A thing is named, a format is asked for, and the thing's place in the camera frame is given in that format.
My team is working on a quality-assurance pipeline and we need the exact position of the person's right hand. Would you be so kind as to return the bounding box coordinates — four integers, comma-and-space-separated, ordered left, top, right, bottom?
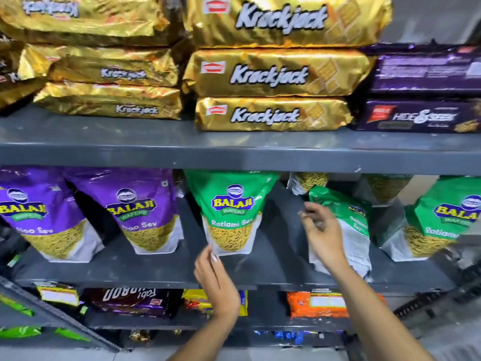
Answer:
299, 202, 352, 273

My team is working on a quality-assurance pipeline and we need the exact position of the person's left hand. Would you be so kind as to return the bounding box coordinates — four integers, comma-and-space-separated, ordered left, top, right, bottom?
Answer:
193, 243, 241, 321

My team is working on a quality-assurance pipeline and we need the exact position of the person's left forearm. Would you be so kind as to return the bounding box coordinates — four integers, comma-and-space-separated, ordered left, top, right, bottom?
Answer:
168, 311, 241, 361

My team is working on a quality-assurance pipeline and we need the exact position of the person's right forearm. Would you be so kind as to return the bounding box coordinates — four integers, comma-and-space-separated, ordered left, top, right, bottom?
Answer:
331, 259, 434, 361

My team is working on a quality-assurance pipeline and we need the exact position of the green snack bag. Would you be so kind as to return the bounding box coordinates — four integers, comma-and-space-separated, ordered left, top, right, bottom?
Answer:
365, 174, 414, 204
184, 169, 281, 257
379, 176, 481, 263
287, 172, 330, 196
307, 185, 373, 279

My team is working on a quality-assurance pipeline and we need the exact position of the yellow biscuit packet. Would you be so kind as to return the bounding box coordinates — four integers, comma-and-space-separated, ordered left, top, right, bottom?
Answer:
182, 289, 249, 317

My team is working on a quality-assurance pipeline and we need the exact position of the purple snack bag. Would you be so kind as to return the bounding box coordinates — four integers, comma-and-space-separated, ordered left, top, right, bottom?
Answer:
64, 168, 185, 255
0, 167, 105, 263

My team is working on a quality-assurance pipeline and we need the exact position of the dark brown biscuit packet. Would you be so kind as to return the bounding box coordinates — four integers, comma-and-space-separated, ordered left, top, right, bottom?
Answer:
83, 288, 182, 318

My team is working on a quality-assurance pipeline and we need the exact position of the orange biscuit packet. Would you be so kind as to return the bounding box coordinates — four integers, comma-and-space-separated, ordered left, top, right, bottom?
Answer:
287, 291, 387, 319

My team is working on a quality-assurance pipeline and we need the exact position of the row of blue packets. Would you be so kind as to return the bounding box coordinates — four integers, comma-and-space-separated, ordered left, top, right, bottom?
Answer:
255, 330, 347, 346

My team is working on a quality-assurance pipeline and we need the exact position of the grey metal shelf rack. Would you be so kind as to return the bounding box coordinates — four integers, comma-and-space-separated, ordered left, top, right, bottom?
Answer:
0, 105, 481, 352

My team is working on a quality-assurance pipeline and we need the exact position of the purple biscuit packet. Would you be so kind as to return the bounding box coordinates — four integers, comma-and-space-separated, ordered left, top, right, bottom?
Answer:
363, 43, 481, 96
352, 97, 481, 133

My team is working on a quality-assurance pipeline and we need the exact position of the stack of gold biscuit packets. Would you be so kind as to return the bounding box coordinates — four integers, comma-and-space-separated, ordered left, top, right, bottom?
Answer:
0, 0, 394, 133

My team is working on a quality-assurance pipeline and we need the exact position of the yellow white-label packet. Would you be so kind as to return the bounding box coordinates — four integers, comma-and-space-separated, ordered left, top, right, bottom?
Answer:
35, 281, 80, 307

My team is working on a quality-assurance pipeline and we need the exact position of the bright green packet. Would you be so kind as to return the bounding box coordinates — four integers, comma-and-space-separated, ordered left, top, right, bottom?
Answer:
0, 294, 35, 317
54, 327, 91, 343
0, 326, 43, 339

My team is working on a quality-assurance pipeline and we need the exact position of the grey side shelf rack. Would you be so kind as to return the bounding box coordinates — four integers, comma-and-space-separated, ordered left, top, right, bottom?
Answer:
0, 275, 122, 353

